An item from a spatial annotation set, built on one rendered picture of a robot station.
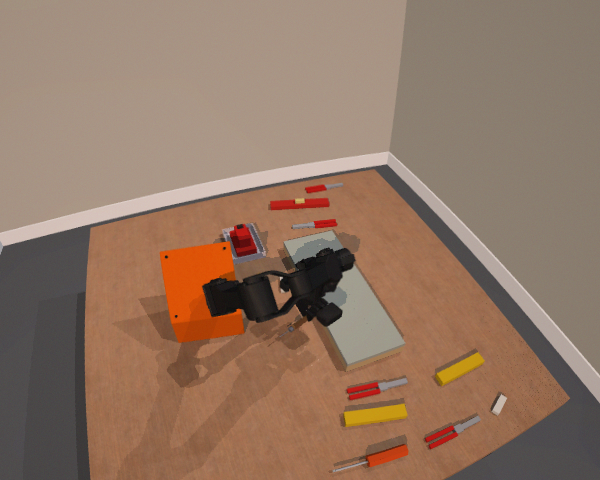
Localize awl with brown wooden handle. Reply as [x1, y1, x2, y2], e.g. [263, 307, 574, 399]
[280, 316, 308, 337]

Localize yellow rectangular bar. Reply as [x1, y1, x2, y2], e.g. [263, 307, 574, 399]
[343, 403, 408, 427]
[435, 352, 484, 387]

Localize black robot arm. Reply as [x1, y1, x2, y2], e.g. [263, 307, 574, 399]
[202, 247, 355, 323]

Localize orange-handled awl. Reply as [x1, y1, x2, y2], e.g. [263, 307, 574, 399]
[332, 444, 409, 472]

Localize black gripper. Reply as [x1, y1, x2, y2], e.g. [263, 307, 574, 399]
[279, 278, 342, 327]

